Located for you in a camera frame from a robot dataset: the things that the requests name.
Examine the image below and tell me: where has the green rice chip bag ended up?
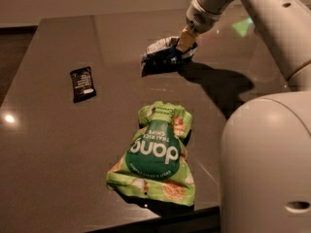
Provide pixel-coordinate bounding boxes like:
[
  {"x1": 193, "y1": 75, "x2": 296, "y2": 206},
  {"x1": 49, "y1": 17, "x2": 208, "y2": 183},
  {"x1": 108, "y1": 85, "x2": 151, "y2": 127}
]
[{"x1": 106, "y1": 101, "x2": 195, "y2": 207}]

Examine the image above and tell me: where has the black snack bar wrapper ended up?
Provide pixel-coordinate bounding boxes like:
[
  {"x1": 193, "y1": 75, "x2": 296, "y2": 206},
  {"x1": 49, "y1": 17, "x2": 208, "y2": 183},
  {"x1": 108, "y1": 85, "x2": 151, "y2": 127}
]
[{"x1": 70, "y1": 67, "x2": 96, "y2": 103}]

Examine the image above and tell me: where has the blue chip bag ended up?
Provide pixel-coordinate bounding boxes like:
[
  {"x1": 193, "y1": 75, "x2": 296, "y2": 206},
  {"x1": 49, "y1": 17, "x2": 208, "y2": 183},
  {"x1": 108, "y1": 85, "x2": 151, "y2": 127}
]
[{"x1": 141, "y1": 36, "x2": 198, "y2": 67}]

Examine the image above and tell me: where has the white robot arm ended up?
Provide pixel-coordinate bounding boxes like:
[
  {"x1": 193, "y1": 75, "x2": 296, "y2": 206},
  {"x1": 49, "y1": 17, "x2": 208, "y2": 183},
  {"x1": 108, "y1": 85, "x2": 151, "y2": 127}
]
[{"x1": 178, "y1": 0, "x2": 311, "y2": 233}]

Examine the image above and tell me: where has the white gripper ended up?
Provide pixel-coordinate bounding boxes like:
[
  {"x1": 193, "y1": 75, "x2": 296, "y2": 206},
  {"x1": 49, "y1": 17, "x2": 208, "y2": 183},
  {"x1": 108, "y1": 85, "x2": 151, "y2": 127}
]
[{"x1": 176, "y1": 0, "x2": 222, "y2": 52}]

